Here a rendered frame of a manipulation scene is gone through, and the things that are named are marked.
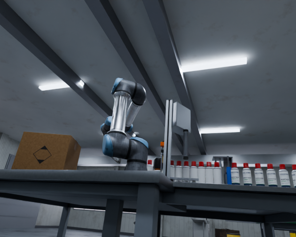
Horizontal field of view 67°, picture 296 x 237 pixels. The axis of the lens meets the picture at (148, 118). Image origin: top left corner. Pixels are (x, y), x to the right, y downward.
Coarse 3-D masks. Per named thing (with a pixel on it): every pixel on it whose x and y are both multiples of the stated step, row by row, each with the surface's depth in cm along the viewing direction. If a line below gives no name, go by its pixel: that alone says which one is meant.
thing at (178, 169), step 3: (177, 162) 159; (180, 162) 159; (177, 165) 158; (180, 165) 158; (177, 168) 156; (180, 168) 156; (177, 171) 155; (180, 171) 155; (177, 174) 154; (180, 174) 154; (180, 177) 153; (177, 180) 153; (180, 180) 153
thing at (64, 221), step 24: (0, 192) 154; (192, 192) 92; (216, 192) 91; (240, 192) 89; (120, 216) 95; (192, 216) 213; (216, 216) 209; (240, 216) 206; (264, 216) 201; (288, 216) 150
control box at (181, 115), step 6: (174, 108) 160; (180, 108) 162; (186, 108) 167; (174, 114) 158; (180, 114) 160; (186, 114) 165; (174, 120) 155; (180, 120) 158; (186, 120) 163; (174, 126) 155; (180, 126) 156; (186, 126) 161; (174, 132) 164; (180, 132) 163
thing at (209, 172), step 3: (207, 162) 155; (210, 162) 155; (207, 165) 154; (210, 165) 154; (207, 168) 152; (210, 168) 152; (207, 171) 151; (210, 171) 151; (207, 174) 151; (210, 174) 150; (207, 177) 150; (210, 177) 149; (207, 180) 149; (210, 180) 148; (213, 183) 149
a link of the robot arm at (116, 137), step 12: (120, 84) 142; (132, 84) 145; (120, 96) 139; (132, 96) 146; (120, 108) 135; (120, 120) 131; (108, 132) 127; (120, 132) 125; (108, 144) 120; (120, 144) 122; (120, 156) 123
